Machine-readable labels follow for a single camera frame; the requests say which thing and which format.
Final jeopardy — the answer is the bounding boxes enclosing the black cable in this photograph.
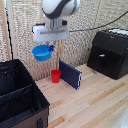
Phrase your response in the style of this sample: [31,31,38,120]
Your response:
[68,10,128,34]

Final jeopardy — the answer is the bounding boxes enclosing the white papers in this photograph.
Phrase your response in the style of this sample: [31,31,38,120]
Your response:
[108,28,128,37]

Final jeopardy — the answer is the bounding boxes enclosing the red plastic cup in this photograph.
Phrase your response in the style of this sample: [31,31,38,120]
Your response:
[50,69,62,84]

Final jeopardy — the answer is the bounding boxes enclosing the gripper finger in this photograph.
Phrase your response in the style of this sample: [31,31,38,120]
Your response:
[48,43,56,53]

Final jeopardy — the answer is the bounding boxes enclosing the black hard case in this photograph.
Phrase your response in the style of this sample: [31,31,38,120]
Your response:
[86,29,128,81]

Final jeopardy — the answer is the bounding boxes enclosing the black fabric storage bin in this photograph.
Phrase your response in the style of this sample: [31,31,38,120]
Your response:
[0,59,51,128]

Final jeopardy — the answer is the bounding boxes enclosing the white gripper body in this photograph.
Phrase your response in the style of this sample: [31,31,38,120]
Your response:
[32,22,71,44]

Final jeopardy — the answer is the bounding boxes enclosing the blue plastic bowl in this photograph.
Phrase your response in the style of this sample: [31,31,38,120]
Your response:
[31,44,54,62]

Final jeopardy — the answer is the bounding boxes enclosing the navy blue flat box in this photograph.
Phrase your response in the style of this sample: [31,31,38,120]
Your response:
[58,59,83,91]

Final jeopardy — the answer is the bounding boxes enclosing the wooden screen post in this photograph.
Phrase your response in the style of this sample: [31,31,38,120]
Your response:
[0,0,12,63]
[57,40,64,72]

